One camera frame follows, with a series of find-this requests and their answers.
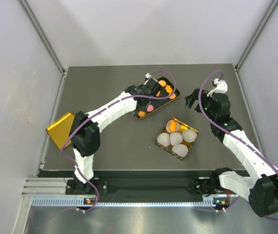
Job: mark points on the round orange cookie right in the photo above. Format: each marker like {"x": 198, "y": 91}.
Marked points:
{"x": 173, "y": 96}

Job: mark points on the white paper cookie cup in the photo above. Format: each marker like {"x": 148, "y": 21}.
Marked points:
{"x": 164, "y": 139}
{"x": 189, "y": 135}
{"x": 181, "y": 150}
{"x": 176, "y": 138}

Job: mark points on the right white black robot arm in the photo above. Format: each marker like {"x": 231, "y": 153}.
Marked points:
{"x": 260, "y": 189}

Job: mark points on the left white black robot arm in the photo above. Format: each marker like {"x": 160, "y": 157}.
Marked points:
{"x": 87, "y": 127}

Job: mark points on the round orange cookie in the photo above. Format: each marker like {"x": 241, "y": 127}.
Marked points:
{"x": 173, "y": 96}
{"x": 162, "y": 83}

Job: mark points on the gold tin lid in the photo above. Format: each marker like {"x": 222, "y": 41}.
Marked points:
{"x": 59, "y": 130}

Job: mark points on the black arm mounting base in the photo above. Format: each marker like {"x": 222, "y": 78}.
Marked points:
{"x": 137, "y": 186}

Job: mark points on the orange fish cookie on tray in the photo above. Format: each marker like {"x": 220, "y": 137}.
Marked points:
{"x": 168, "y": 89}

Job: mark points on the pink round cookie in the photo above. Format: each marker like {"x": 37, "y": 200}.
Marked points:
{"x": 150, "y": 108}

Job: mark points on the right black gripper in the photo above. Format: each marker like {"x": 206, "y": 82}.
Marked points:
{"x": 190, "y": 99}

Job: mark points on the orange fish cookie in tin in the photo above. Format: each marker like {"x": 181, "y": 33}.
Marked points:
{"x": 172, "y": 127}

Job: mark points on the round orange cookie top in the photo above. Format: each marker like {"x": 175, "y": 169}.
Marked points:
{"x": 162, "y": 83}

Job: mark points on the green christmas cookie tin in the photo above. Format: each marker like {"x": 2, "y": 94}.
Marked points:
{"x": 182, "y": 126}

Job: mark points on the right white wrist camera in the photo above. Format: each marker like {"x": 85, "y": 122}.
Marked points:
{"x": 219, "y": 86}

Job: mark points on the black cookie tray gold rim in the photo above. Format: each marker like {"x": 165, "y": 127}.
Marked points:
{"x": 164, "y": 102}

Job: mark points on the white slotted cable duct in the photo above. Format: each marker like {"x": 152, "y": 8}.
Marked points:
{"x": 86, "y": 202}

